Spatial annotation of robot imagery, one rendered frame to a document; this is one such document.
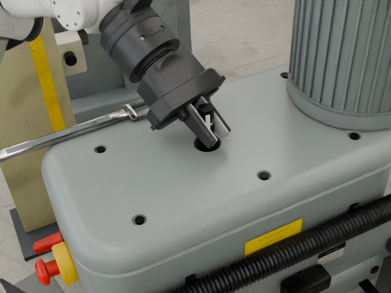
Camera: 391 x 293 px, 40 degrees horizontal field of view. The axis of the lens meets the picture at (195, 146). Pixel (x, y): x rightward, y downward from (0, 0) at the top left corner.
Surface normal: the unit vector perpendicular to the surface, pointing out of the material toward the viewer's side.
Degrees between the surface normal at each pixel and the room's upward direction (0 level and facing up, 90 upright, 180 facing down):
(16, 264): 0
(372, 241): 90
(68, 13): 81
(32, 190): 90
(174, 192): 0
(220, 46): 0
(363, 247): 90
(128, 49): 61
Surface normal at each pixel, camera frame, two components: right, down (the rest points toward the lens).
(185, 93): 0.33, -0.41
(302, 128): -0.04, -0.75
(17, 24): 0.62, 0.59
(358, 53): -0.37, 0.63
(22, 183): 0.44, 0.58
